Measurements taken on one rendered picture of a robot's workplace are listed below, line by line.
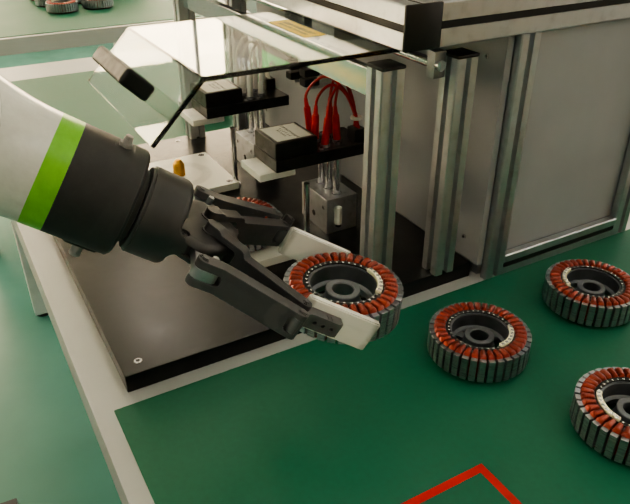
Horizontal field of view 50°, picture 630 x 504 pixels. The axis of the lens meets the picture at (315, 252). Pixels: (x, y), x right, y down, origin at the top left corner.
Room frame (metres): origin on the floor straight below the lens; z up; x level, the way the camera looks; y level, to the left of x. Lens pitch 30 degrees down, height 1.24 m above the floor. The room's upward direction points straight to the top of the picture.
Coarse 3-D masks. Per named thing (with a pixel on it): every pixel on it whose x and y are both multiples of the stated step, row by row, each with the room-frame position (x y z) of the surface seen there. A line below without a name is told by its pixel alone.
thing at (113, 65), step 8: (104, 48) 0.73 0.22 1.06; (96, 56) 0.73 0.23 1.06; (104, 56) 0.71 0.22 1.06; (112, 56) 0.70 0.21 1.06; (104, 64) 0.70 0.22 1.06; (112, 64) 0.68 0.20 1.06; (120, 64) 0.67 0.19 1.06; (112, 72) 0.67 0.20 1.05; (120, 72) 0.65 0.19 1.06; (128, 72) 0.65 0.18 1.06; (136, 72) 0.66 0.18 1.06; (120, 80) 0.65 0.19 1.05; (128, 80) 0.65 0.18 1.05; (136, 80) 0.65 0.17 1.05; (144, 80) 0.66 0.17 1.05; (128, 88) 0.65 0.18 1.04; (136, 88) 0.65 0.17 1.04; (144, 88) 0.66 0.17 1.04; (152, 88) 0.66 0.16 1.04; (144, 96) 0.65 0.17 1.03
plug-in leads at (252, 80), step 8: (240, 80) 1.09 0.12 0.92; (248, 80) 1.08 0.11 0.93; (256, 80) 1.12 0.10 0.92; (264, 80) 1.09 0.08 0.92; (272, 80) 1.13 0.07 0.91; (248, 88) 1.08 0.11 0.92; (256, 88) 1.12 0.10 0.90; (264, 88) 1.10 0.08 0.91; (272, 88) 1.13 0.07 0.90; (248, 96) 1.07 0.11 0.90
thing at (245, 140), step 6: (240, 132) 1.12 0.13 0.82; (246, 132) 1.12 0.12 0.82; (252, 132) 1.12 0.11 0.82; (240, 138) 1.11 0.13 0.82; (246, 138) 1.09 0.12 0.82; (252, 138) 1.09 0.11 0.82; (240, 144) 1.11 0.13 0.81; (246, 144) 1.09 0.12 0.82; (252, 144) 1.06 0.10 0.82; (240, 150) 1.11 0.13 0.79; (246, 150) 1.09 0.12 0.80; (252, 150) 1.07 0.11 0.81; (240, 156) 1.11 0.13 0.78; (246, 156) 1.09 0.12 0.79; (252, 156) 1.07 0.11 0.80
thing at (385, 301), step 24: (312, 264) 0.55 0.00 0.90; (336, 264) 0.56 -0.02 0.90; (360, 264) 0.56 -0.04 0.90; (312, 288) 0.54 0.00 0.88; (336, 288) 0.54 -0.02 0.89; (360, 288) 0.55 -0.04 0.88; (384, 288) 0.52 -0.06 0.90; (360, 312) 0.48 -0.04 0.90; (384, 312) 0.48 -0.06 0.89; (312, 336) 0.48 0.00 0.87
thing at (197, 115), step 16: (224, 80) 1.10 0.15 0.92; (208, 96) 1.03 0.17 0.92; (224, 96) 1.04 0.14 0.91; (240, 96) 1.06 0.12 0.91; (256, 96) 1.09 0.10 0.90; (272, 96) 1.09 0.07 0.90; (288, 96) 1.10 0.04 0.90; (192, 112) 1.06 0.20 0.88; (208, 112) 1.03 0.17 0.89; (224, 112) 1.04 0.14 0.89; (240, 112) 1.05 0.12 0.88; (256, 112) 1.10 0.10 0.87; (256, 128) 1.10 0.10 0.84
